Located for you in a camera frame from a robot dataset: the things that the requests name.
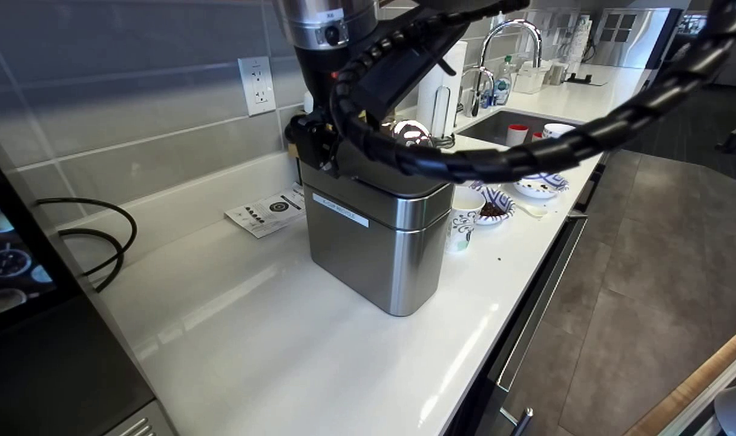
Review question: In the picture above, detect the tall chrome faucet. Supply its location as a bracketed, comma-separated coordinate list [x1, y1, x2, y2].
[471, 19, 543, 115]

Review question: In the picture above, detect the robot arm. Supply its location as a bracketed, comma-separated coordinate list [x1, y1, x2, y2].
[276, 0, 532, 182]

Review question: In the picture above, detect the black bin lid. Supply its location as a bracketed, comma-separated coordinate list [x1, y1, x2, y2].
[302, 148, 451, 202]

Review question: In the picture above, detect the paper towel roll holder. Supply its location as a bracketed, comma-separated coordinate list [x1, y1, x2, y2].
[415, 39, 471, 154]

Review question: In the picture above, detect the white leaflet card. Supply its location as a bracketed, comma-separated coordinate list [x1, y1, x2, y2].
[225, 188, 306, 239]

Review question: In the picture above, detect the white wall outlet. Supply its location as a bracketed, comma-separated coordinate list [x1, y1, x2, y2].
[238, 56, 276, 115]

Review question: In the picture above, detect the kitchen sink basin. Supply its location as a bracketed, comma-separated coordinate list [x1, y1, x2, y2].
[466, 111, 549, 146]

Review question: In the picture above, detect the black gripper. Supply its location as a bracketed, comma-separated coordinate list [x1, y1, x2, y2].
[287, 115, 340, 172]

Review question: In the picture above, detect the black corrugated cable conduit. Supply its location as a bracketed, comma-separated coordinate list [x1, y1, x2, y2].
[327, 0, 736, 184]

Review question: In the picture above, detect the black power cable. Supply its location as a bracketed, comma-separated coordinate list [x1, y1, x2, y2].
[31, 196, 140, 297]

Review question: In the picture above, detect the blue patterned paper plate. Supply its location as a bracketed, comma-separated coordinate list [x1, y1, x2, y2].
[514, 172, 566, 202]

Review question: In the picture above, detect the paper plate with coffee grounds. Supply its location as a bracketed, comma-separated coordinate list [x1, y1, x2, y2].
[478, 192, 514, 229]

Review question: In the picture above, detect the coffee machine with screen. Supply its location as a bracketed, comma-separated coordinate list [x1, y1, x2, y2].
[0, 155, 173, 436]

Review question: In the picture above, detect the patterned paper cup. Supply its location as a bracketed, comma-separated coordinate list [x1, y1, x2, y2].
[449, 211, 474, 253]

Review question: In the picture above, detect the stainless steel bin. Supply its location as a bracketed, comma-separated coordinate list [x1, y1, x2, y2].
[302, 182, 454, 317]

